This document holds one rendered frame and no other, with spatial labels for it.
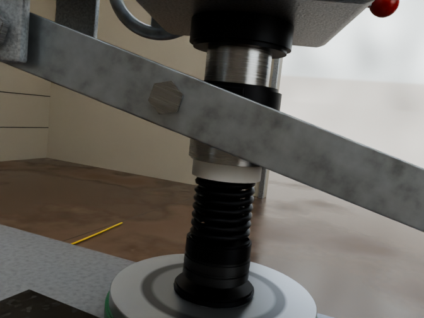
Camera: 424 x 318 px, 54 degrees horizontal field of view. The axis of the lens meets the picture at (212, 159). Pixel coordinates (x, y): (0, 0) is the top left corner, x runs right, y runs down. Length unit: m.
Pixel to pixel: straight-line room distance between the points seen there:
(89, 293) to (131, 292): 0.08
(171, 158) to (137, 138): 0.62
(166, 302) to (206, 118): 0.18
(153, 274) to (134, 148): 5.71
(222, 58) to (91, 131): 6.26
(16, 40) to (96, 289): 0.28
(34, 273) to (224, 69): 0.33
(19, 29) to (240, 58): 0.19
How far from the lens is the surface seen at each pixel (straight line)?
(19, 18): 0.39
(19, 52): 0.38
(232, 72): 0.39
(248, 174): 0.39
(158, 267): 0.50
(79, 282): 0.52
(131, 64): 0.37
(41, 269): 0.56
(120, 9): 0.60
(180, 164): 5.78
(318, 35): 0.46
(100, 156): 6.53
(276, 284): 0.49
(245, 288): 0.45
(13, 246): 0.64
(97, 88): 0.38
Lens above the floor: 1.04
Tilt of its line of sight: 7 degrees down
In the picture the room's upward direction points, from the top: 6 degrees clockwise
